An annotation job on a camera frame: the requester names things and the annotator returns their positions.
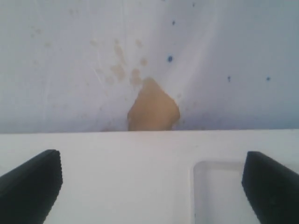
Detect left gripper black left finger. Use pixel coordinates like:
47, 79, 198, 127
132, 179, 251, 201
0, 149, 63, 224

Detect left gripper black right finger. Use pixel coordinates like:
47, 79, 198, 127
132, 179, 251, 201
242, 151, 299, 224

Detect white rectangular tray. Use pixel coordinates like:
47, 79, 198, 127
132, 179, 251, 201
193, 159, 259, 224

